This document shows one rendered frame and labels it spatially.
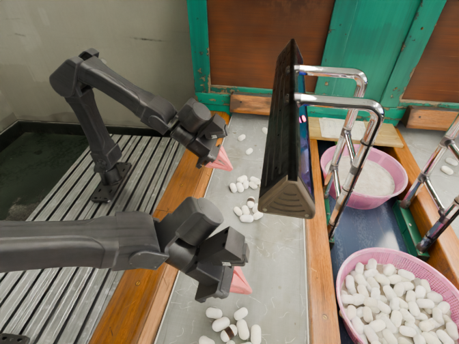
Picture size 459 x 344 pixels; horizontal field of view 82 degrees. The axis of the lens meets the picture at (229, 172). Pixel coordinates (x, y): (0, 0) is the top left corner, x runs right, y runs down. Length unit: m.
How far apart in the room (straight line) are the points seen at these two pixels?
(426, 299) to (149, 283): 0.61
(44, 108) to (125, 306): 2.31
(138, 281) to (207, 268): 0.24
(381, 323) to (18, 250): 0.64
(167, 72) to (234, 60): 1.05
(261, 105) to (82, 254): 0.87
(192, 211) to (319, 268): 0.37
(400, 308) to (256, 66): 0.88
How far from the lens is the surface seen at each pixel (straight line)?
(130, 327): 0.63
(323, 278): 0.67
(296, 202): 0.37
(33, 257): 0.42
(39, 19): 2.41
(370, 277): 0.74
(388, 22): 1.11
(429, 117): 1.25
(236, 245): 0.43
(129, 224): 0.43
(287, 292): 0.67
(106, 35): 2.18
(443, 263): 0.85
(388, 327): 0.71
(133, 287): 0.67
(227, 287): 0.49
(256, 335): 0.61
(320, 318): 0.64
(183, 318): 0.64
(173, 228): 0.44
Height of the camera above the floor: 1.34
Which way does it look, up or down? 42 degrees down
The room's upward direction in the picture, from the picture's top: straight up
